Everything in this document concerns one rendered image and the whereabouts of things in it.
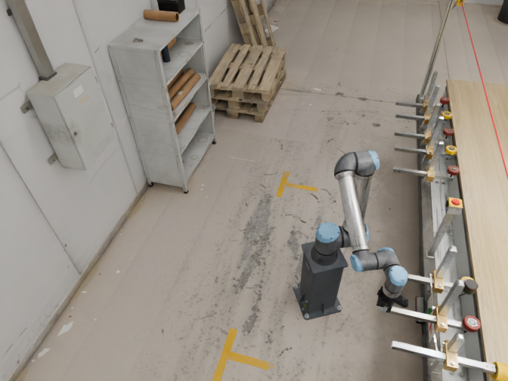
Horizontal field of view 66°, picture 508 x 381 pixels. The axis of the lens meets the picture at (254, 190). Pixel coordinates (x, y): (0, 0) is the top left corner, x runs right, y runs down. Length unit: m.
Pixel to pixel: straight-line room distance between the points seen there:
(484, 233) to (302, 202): 1.77
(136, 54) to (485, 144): 2.85
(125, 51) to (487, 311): 3.02
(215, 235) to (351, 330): 1.46
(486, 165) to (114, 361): 3.11
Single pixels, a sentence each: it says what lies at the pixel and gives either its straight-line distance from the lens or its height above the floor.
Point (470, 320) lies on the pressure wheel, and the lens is 2.43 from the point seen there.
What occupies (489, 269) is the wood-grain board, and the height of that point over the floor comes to 0.90.
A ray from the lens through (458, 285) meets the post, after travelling 2.20.
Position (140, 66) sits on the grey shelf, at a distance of 3.40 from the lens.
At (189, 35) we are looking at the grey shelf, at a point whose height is 1.28.
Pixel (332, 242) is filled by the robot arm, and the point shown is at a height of 0.83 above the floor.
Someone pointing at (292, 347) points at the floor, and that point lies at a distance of 3.12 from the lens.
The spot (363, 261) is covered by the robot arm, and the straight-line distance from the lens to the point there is 2.10.
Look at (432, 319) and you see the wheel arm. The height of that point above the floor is 0.86.
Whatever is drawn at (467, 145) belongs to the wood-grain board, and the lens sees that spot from 3.54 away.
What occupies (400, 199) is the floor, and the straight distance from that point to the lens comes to 4.19.
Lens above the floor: 2.86
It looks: 45 degrees down
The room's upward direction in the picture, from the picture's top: 2 degrees counter-clockwise
